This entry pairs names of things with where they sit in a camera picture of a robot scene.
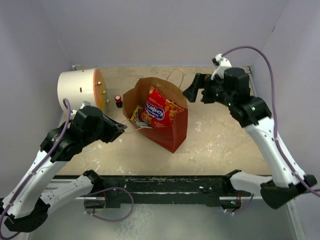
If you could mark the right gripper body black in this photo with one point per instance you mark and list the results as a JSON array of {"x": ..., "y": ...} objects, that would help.
[{"x": 214, "y": 92}]

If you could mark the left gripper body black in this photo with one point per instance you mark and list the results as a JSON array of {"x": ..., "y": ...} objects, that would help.
[{"x": 100, "y": 134}]

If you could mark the red candy snack bag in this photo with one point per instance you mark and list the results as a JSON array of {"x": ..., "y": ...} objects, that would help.
[{"x": 159, "y": 111}]

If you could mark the red brown paper bag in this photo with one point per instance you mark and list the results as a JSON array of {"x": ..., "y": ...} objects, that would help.
[{"x": 170, "y": 137}]

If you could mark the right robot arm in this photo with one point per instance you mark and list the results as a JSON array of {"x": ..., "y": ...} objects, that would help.
[{"x": 287, "y": 180}]

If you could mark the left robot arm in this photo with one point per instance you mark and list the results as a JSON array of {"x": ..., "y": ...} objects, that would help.
[{"x": 28, "y": 206}]

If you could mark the small red black bottle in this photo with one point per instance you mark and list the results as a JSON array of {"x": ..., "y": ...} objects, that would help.
[{"x": 118, "y": 101}]

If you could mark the yellow M&M's packet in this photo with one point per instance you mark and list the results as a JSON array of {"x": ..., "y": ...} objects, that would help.
[{"x": 135, "y": 118}]

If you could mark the white silver snack packet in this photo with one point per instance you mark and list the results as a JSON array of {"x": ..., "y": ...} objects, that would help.
[{"x": 142, "y": 124}]

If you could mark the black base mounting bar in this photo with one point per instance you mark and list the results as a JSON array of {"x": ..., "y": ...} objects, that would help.
[{"x": 208, "y": 190}]

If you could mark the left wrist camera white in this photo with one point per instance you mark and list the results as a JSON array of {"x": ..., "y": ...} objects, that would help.
[{"x": 84, "y": 104}]

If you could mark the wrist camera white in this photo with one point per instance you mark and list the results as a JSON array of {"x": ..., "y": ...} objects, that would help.
[
  {"x": 221, "y": 64},
  {"x": 84, "y": 104}
]

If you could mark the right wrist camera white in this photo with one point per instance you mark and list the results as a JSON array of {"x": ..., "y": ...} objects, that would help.
[{"x": 221, "y": 64}]

